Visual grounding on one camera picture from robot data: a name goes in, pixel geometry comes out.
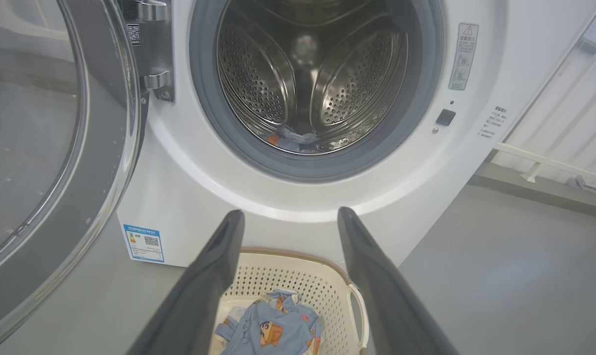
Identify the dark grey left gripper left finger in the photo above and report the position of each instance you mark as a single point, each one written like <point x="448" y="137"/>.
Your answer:
<point x="199" y="305"/>

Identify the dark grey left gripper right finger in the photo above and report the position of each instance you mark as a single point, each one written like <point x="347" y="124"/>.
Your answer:
<point x="386" y="305"/>

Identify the blue bear print garment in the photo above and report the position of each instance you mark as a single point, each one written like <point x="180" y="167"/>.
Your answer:
<point x="258" y="335"/>

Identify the black round glass washer door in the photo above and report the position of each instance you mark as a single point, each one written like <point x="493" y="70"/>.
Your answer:
<point x="105" y="172"/>

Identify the blue and cream garment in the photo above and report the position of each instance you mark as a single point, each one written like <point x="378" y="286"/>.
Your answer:
<point x="293" y="140"/>

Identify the white washing machine body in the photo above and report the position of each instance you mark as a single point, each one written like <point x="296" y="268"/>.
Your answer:
<point x="376" y="207"/>

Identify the black door latch socket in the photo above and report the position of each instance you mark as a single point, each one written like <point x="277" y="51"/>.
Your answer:
<point x="445" y="117"/>

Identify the stainless steel washing machine drum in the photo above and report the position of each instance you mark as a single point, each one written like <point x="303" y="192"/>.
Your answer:
<point x="258" y="79"/>

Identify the silver metal door hinge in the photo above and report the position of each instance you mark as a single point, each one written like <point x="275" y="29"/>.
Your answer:
<point x="155" y="49"/>

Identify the cream perforated laundry basket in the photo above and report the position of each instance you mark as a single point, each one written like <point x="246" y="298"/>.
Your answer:
<point x="317" y="286"/>

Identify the blue energy label sticker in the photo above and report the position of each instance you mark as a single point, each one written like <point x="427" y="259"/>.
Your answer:
<point x="144" y="244"/>

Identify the white metal railing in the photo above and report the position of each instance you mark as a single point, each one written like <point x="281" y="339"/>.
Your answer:
<point x="549" y="160"/>

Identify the grey warning sticker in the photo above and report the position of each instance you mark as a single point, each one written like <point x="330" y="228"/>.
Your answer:
<point x="464" y="54"/>

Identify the small QR code sticker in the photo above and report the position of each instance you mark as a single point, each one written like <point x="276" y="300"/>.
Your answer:
<point x="133" y="34"/>

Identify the grey metal floor bracket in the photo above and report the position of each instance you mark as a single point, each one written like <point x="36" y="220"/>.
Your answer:
<point x="581" y="183"/>

